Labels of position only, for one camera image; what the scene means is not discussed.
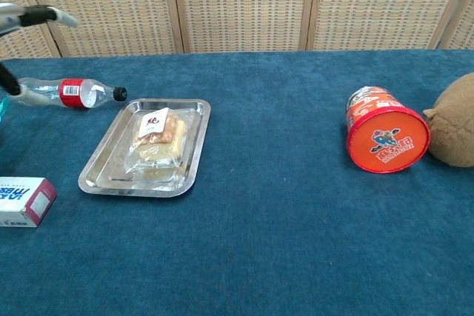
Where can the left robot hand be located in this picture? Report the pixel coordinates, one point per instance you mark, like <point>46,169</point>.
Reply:
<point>37,14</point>

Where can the bread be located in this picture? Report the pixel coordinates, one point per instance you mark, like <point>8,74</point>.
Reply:
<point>159,138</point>

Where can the metal tray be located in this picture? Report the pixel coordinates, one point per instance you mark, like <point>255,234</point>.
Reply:
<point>107,168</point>

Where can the clear bottle with red label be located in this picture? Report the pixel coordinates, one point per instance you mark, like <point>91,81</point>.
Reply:
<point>72,92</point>

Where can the white toothpaste box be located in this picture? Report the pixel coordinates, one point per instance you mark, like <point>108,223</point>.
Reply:
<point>22,201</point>

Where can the woven folding screen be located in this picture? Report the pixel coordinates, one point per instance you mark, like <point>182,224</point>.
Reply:
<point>240,1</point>

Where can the blue table cloth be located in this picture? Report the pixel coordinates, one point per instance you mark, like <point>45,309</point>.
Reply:
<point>259,238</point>

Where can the orange instant noodle cup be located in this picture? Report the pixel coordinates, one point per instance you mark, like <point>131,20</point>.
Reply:
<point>385,142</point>

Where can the brown plush toy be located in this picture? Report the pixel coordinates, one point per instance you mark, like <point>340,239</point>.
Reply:
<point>455,127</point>

